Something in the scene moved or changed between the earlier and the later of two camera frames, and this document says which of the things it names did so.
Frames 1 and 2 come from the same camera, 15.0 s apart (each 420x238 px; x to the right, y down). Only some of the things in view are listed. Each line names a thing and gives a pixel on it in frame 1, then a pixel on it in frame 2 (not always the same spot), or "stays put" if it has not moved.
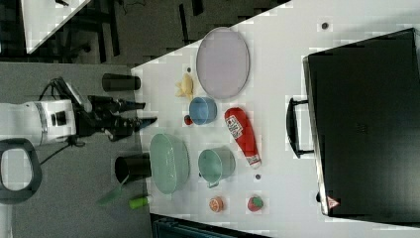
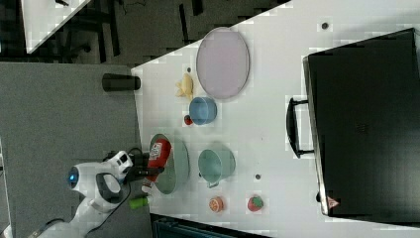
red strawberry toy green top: x=255 y=203 stays put
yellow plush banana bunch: x=185 y=87 stays put
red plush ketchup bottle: x=244 y=135 -> x=159 y=151
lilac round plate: x=223 y=62 stays put
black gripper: x=100 y=117 -> x=140 y=167
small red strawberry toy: x=188 y=120 stays put
